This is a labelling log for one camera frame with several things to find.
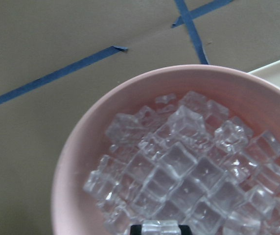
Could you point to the pink bowl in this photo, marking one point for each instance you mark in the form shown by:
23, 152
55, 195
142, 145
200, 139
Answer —
253, 99

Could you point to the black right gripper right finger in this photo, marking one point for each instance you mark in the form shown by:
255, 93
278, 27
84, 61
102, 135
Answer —
185, 230

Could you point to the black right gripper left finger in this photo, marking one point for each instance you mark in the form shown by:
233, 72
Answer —
136, 229

